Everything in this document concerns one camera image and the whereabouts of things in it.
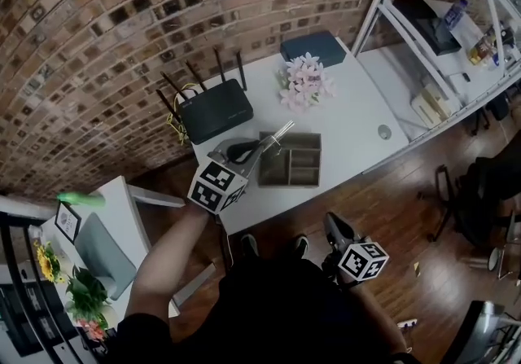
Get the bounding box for black office chair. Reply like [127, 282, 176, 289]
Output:
[418, 138, 521, 250]

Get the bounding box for dark green box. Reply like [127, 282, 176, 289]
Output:
[279, 29, 348, 69]

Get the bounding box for black metal rack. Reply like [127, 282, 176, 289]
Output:
[0, 209, 89, 364]

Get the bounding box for blue label bottle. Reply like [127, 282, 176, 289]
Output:
[443, 0, 470, 32]

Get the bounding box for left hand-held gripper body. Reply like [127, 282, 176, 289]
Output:
[186, 140, 250, 216]

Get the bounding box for green bottle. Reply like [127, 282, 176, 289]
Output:
[56, 191, 107, 209]

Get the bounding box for yellow cable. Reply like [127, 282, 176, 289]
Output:
[165, 82, 205, 147]

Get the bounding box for person's left forearm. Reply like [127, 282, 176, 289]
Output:
[123, 200, 223, 341]

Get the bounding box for pink flower bouquet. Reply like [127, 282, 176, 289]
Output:
[277, 51, 339, 112]

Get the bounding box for black picture frame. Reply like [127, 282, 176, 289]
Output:
[53, 200, 83, 244]

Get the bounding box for flat black box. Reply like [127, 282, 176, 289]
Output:
[392, 0, 463, 57]

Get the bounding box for black monitor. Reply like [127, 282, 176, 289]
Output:
[442, 299, 521, 364]

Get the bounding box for wooden organizer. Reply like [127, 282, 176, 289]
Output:
[256, 130, 323, 190]

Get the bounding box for person's left black shoe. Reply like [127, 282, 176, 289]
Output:
[239, 233, 260, 260]

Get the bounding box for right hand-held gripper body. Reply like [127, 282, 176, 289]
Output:
[322, 236, 391, 285]

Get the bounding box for large white desk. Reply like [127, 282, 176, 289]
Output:
[173, 37, 410, 237]

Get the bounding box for pink flowering plant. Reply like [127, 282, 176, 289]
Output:
[77, 316, 109, 342]

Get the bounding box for silver metal stand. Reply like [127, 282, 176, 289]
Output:
[462, 245, 521, 286]

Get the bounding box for white metal shelf rack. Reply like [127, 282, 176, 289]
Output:
[351, 0, 521, 176]

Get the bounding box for sunflower bunch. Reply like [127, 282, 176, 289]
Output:
[33, 239, 67, 285]

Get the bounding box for small white desk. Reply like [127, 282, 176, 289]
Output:
[27, 174, 217, 364]

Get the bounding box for person's black clothed torso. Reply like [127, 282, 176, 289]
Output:
[116, 255, 422, 364]

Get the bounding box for yellow snack packets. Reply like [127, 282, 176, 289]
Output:
[467, 28, 501, 68]

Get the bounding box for black router with antennas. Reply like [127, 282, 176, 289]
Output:
[155, 47, 255, 147]

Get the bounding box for beige box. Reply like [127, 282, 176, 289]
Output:
[409, 82, 453, 129]

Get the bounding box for person's right forearm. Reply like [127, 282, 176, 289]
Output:
[344, 278, 409, 357]

